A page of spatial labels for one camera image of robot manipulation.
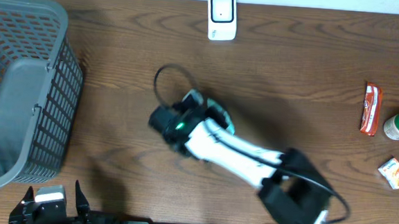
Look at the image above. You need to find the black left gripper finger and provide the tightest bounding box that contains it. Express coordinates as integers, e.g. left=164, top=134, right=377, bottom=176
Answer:
left=75, top=180, right=90, bottom=218
left=8, top=187, right=35, bottom=224

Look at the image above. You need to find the grey plastic basket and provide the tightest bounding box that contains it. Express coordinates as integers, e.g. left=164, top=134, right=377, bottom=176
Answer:
left=0, top=0, right=85, bottom=188

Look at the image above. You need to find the red snack packet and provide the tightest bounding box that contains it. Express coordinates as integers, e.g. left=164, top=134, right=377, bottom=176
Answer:
left=360, top=82, right=383, bottom=137

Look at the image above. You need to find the orange snack box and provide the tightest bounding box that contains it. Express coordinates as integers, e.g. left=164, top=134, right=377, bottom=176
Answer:
left=378, top=158, right=399, bottom=189

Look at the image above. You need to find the white barcode scanner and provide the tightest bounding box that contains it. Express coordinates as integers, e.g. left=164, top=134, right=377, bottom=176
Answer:
left=207, top=0, right=237, bottom=41

